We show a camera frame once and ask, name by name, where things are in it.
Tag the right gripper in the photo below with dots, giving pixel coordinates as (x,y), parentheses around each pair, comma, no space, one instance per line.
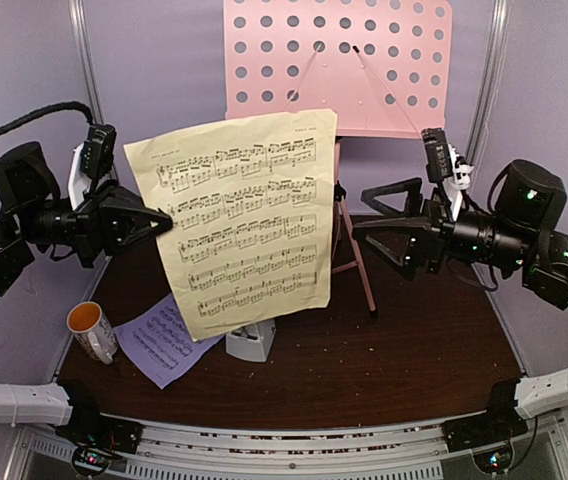
(430,239)

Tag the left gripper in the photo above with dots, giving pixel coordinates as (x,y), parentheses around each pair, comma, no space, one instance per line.
(111,224)

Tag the yellow sheet music page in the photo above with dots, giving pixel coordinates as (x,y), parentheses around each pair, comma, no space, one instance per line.
(251,202)

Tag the pink music stand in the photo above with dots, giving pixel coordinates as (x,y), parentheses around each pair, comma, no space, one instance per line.
(381,66)

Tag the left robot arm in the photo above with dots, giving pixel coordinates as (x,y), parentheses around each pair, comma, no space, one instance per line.
(35,216)

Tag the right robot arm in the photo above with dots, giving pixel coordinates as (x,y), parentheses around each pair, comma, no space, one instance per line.
(516,232)

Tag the white orange-lined mug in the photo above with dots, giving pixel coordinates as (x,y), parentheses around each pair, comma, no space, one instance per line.
(91,329)

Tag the purple sheet music page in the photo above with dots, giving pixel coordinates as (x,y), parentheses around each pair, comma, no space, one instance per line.
(159,344)

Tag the white metronome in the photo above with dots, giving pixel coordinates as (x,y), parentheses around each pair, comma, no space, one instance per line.
(251,343)

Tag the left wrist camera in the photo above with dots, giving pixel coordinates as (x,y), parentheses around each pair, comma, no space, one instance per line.
(96,157)

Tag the right aluminium frame post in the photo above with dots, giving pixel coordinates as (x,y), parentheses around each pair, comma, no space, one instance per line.
(491,77)

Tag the aluminium frame post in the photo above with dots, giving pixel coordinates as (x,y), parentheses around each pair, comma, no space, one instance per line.
(491,77)
(81,38)

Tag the left aluminium frame post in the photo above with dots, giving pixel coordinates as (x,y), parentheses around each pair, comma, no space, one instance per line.
(81,38)

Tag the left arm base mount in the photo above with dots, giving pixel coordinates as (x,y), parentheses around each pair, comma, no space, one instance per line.
(99,439)

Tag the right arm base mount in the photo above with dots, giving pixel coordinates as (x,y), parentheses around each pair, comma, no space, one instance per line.
(488,436)

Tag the front aluminium rail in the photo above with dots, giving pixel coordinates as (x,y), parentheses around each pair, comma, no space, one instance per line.
(402,451)

